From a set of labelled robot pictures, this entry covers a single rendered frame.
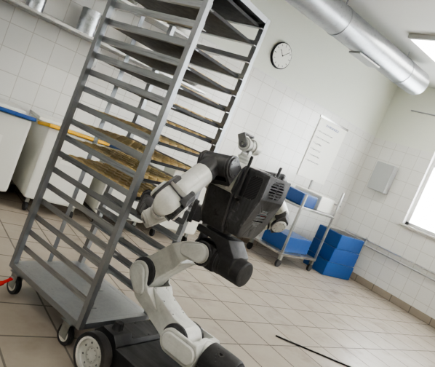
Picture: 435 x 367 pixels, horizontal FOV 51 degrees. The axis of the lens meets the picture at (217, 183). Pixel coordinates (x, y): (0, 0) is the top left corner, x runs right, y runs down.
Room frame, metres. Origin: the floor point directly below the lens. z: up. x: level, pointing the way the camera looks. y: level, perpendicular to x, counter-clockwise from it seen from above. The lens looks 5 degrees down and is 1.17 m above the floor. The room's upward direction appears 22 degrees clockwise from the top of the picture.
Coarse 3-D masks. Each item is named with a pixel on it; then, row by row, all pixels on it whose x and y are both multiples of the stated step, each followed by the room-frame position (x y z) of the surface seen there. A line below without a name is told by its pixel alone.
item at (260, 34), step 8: (264, 32) 2.40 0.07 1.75; (256, 40) 2.40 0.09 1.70; (256, 48) 2.39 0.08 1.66; (248, 56) 2.40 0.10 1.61; (248, 64) 2.39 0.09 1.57; (248, 72) 2.41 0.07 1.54; (240, 80) 2.40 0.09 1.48; (240, 88) 2.40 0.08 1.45; (232, 96) 2.40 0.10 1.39; (232, 104) 2.39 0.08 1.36; (232, 112) 2.41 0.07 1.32; (224, 120) 2.40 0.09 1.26; (224, 128) 2.40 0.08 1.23; (216, 136) 2.40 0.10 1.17; (216, 152) 2.41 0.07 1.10; (200, 192) 2.41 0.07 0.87; (184, 216) 2.40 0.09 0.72; (184, 224) 2.39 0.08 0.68; (176, 232) 2.41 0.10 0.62; (144, 312) 2.40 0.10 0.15
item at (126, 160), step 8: (88, 144) 2.39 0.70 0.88; (96, 144) 2.53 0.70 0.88; (104, 152) 2.35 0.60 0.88; (112, 152) 2.51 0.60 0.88; (120, 152) 2.64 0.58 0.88; (120, 160) 2.28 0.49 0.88; (128, 160) 2.42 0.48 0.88; (136, 160) 2.58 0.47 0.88; (136, 168) 2.23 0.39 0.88; (152, 168) 2.49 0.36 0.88; (152, 176) 2.18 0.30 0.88; (160, 176) 2.30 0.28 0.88; (168, 176) 2.43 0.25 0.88
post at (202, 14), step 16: (208, 0) 2.02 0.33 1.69; (192, 32) 2.03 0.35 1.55; (192, 48) 2.03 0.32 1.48; (176, 80) 2.02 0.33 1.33; (160, 112) 2.03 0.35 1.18; (160, 128) 2.03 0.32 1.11; (144, 160) 2.02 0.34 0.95; (128, 192) 2.03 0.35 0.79; (128, 208) 2.03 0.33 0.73; (112, 240) 2.02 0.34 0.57; (96, 272) 2.03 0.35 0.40; (96, 288) 2.02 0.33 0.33; (80, 320) 2.02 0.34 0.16
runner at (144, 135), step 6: (84, 108) 2.35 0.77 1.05; (90, 108) 2.32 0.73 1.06; (96, 114) 2.29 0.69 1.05; (102, 114) 2.27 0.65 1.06; (108, 120) 2.24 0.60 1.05; (114, 120) 2.21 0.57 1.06; (120, 126) 2.18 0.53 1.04; (126, 126) 2.16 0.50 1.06; (132, 132) 2.13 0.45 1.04; (138, 132) 2.11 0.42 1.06; (144, 138) 2.09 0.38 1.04; (156, 144) 2.04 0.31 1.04
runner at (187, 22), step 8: (120, 8) 2.36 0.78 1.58; (128, 8) 2.32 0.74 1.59; (136, 8) 2.29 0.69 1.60; (144, 16) 2.28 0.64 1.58; (152, 16) 2.22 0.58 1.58; (160, 16) 2.19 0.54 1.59; (168, 16) 2.17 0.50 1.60; (176, 16) 2.14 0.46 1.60; (176, 24) 2.16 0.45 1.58; (184, 24) 2.10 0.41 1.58; (192, 24) 2.08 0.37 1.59
